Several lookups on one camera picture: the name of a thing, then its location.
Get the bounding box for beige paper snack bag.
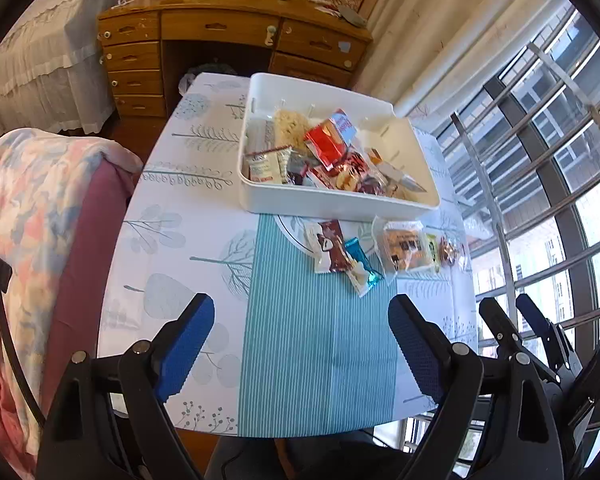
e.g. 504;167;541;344
245;145;292;185

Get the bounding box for red white cracker pack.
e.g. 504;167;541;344
306;108;358;171

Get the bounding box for clear bag rice puff snack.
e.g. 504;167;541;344
273;110;311;155

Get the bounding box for walnut date packet far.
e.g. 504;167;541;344
438;236;468;270

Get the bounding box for green pineapple cake packet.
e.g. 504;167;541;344
426;233;441;273

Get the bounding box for blue candy bar wrapper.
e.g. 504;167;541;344
343;237;384;298

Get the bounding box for teal striped placemat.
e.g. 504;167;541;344
237;216;398;438

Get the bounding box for orange puff balls snack bag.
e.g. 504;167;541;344
372;217;434;283

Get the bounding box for metal window bars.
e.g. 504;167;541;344
434;3;600;361

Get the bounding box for brown chocolate wafer packet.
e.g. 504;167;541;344
306;220;352;274

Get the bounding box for floral blanket on chair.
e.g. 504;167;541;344
0;127;145;480

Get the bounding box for white plastic bin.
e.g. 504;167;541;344
237;73;440;221

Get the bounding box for white lace covered furniture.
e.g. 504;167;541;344
0;0;117;136

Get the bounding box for cream curtain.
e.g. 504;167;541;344
353;0;567;130

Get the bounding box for wooden desk with drawers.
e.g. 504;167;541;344
97;0;372;118

